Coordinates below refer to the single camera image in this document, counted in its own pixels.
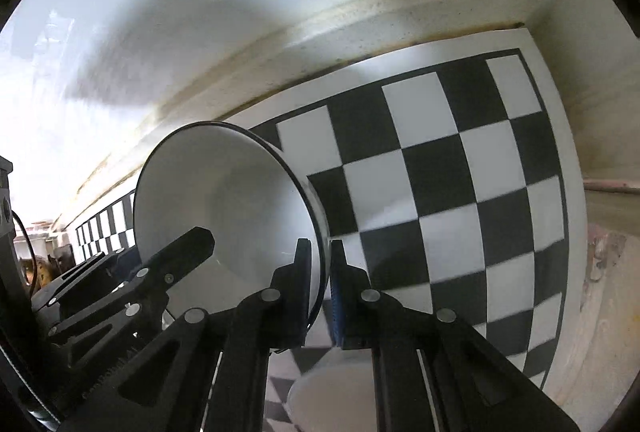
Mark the black white checkered cloth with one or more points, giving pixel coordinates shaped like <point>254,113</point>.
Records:
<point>440,172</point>

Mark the white bowl blue pattern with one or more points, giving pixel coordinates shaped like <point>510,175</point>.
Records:
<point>335,392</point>

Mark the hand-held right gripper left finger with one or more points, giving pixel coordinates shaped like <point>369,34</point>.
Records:
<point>302,292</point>

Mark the white bowl dark rim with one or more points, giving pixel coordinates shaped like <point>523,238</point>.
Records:
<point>225,192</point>

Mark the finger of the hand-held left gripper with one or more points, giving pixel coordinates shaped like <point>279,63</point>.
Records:
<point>185,249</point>
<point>95,272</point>

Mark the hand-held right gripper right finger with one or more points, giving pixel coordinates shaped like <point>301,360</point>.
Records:
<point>338,297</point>

